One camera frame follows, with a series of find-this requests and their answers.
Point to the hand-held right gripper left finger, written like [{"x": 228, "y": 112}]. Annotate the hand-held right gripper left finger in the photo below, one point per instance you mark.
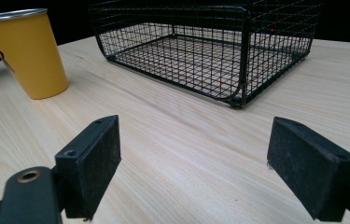
[{"x": 91, "y": 161}]

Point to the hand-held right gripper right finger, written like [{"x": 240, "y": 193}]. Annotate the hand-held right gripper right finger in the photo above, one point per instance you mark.
[{"x": 306, "y": 168}]

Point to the yellow metal cup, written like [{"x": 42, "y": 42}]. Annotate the yellow metal cup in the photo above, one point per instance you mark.
[{"x": 29, "y": 53}]

